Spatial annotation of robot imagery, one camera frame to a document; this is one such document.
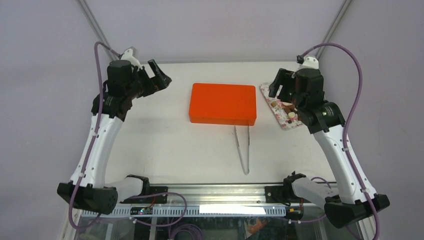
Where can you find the floral tray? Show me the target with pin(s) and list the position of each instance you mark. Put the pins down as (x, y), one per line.
(280, 109)

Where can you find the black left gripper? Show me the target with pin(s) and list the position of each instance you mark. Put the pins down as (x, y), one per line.
(160, 81)

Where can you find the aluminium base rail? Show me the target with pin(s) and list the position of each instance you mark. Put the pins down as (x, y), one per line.
(210, 200)

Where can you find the metal tongs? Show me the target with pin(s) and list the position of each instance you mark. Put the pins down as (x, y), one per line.
(244, 153)

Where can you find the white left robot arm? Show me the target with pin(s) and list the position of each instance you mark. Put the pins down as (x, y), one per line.
(87, 189)

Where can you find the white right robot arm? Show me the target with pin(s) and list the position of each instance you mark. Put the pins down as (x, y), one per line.
(355, 198)

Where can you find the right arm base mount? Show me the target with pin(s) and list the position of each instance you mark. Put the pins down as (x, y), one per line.
(278, 194)

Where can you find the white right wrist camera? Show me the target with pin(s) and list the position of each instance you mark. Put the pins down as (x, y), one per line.
(307, 62)

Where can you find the orange box lid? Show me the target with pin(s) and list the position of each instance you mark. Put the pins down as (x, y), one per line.
(223, 104)

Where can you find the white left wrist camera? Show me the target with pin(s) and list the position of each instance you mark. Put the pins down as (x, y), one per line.
(130, 55)

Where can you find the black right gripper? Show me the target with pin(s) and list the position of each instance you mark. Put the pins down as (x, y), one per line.
(284, 77)

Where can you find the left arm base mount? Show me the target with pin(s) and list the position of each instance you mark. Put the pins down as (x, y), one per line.
(156, 195)

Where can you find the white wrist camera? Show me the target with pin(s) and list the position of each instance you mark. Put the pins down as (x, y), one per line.
(130, 55)
(307, 62)

